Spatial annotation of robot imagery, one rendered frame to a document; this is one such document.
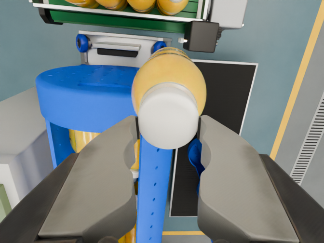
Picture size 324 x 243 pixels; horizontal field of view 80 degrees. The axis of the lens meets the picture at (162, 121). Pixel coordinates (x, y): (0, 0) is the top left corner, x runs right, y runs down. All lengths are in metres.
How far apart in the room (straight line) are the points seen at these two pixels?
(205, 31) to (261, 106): 1.39
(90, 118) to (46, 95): 0.08
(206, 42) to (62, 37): 1.25
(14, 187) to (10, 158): 0.07
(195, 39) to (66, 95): 0.34
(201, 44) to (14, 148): 0.54
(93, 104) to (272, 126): 1.81
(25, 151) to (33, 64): 1.19
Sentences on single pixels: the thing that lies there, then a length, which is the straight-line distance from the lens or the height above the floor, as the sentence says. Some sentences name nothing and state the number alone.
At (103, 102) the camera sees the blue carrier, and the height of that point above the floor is 1.23.
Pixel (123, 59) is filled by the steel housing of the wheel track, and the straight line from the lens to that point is 0.60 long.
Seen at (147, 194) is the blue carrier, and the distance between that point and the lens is 0.43.
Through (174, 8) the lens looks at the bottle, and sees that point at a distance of 0.47.
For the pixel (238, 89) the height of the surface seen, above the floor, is 0.15.
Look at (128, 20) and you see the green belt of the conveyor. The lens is 0.62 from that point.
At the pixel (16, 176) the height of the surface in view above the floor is 1.14.
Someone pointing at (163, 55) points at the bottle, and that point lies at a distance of 0.17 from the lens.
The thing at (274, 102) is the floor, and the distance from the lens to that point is 1.91.
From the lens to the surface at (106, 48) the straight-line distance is 0.47.
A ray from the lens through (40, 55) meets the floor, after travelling 1.71.
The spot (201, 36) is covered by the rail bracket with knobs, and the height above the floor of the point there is 1.00.
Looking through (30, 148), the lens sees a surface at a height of 1.05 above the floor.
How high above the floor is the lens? 1.52
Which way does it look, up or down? 66 degrees down
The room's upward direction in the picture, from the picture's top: 172 degrees clockwise
